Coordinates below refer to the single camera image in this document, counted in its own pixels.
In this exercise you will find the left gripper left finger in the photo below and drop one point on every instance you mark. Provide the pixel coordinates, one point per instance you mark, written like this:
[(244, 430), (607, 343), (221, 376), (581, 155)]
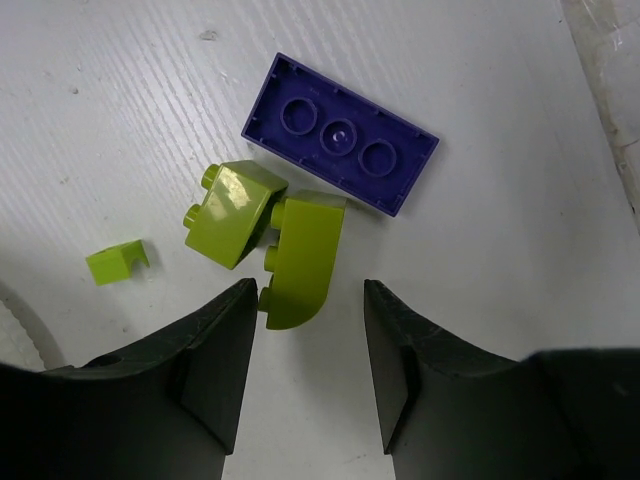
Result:
[(164, 407)]

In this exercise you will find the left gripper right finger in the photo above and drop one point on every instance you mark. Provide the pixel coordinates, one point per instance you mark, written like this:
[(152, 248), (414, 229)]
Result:
[(448, 409)]

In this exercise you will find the lime lego slope brick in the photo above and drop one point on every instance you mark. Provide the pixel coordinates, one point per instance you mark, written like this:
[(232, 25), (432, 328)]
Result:
[(229, 222)]

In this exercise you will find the white divided round container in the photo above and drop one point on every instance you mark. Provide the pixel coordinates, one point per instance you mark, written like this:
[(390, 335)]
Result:
[(41, 335)]

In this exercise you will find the blue lego plate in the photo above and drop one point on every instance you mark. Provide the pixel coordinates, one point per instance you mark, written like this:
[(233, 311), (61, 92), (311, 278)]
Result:
[(337, 135)]

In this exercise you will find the small lime lego cube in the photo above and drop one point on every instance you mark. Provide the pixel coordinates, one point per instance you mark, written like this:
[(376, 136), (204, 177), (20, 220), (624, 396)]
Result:
[(115, 263)]

